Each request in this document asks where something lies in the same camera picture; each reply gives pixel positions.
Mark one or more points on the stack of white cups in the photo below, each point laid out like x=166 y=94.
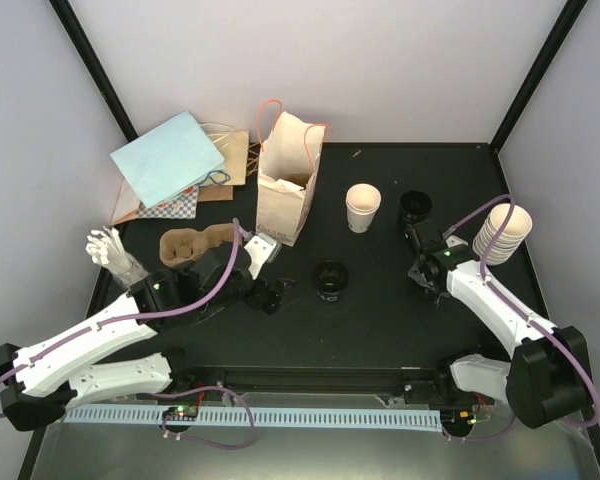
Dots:
x=497 y=238

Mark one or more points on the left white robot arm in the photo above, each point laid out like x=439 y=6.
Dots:
x=40 y=383

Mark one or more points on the white plastic cutlery bunch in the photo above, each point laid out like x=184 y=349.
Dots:
x=107 y=251

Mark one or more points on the checkered paper bag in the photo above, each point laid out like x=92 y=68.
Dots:
x=183 y=207

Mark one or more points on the black paper coffee cup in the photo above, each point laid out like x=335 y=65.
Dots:
x=330 y=279

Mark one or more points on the brown kraft paper bag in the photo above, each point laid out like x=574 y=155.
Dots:
x=216 y=186

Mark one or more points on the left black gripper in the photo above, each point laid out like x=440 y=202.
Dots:
x=276 y=296

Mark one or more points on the light blue paper bag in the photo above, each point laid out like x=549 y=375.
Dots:
x=168 y=159

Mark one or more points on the cream bear paper bag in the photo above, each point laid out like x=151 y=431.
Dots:
x=288 y=166

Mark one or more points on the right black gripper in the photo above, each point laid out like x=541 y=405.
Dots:
x=414 y=273

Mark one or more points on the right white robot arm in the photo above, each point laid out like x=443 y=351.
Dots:
x=546 y=376

